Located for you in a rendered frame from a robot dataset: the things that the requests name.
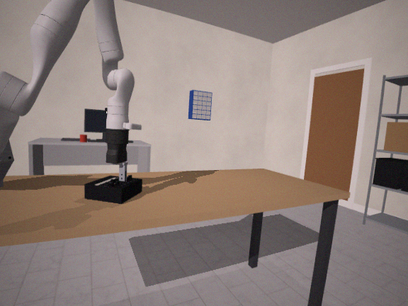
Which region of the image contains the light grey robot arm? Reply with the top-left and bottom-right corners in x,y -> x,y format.
0,0 -> 135,154

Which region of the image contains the black lighting desk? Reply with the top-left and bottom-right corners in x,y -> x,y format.
84,175 -> 142,204

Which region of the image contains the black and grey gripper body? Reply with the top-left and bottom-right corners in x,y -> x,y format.
106,114 -> 142,164

